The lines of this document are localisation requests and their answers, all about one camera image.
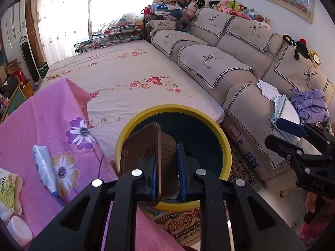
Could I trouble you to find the blue star print bag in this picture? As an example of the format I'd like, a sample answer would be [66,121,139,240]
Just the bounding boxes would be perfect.
[150,3,183,19]

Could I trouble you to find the yellow round trash bin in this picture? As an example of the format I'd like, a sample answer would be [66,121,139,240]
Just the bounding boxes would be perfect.
[115,105,232,212]

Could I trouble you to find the green snack box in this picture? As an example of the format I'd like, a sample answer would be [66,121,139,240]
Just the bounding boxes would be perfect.
[0,167,23,213]

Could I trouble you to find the lion plush toy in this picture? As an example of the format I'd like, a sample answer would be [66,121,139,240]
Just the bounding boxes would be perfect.
[307,50,322,68]

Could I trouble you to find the bed with floral sheet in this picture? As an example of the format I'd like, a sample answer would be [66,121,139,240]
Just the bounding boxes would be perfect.
[39,39,225,163]

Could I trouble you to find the person's right hand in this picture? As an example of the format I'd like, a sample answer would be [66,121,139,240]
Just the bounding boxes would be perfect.
[305,191,323,214]

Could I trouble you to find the clutter of books and toys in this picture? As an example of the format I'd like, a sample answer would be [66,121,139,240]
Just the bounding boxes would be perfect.
[91,18,144,42]

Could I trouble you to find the pile of plush toys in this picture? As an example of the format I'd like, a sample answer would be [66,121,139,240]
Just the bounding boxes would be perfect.
[180,0,272,29]

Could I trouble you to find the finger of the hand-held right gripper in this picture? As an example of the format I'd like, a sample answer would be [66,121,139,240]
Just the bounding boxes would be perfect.
[264,135,333,163]
[276,119,335,147]

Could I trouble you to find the grey neck pillow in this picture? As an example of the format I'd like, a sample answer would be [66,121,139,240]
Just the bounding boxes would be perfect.
[175,19,193,31]

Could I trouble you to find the purple clothing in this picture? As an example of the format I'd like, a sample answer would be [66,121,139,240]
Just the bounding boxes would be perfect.
[284,87,331,124]

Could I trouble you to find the teal yellow television stand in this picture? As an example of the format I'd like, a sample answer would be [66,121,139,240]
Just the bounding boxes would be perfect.
[0,83,23,124]

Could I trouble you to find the sheer floral curtain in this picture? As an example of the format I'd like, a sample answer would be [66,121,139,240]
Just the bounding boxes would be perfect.
[26,0,174,66]

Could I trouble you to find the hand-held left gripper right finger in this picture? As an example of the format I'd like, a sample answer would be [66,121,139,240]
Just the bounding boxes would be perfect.
[177,142,305,251]

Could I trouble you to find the black yellow plush toy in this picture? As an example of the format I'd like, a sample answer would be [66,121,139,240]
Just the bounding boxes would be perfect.
[282,34,310,60]

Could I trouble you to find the white squeeze tube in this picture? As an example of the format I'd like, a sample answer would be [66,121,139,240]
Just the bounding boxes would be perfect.
[32,145,60,198]

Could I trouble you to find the white papers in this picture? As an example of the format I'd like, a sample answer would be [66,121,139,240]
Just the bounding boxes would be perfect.
[256,78,282,102]

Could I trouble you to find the white round plastic jar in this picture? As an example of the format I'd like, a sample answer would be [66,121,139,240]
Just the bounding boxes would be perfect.
[6,216,33,247]

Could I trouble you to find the person's pink clothing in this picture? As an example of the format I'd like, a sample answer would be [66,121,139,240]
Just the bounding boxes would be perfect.
[298,214,333,244]

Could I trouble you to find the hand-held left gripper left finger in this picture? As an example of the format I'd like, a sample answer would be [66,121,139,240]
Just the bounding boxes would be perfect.
[29,157,158,251]

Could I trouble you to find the beige sofa with covers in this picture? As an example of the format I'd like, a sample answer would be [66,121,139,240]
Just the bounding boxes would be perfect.
[147,6,335,191]

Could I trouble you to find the white tower fan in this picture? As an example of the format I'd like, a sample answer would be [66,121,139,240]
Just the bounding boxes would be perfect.
[19,36,42,85]

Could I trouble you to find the brown plastic food container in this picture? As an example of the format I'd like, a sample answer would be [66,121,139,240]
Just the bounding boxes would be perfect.
[119,122,181,206]

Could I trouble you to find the pink floral tablecloth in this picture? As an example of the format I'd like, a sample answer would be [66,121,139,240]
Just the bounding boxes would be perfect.
[0,77,189,251]

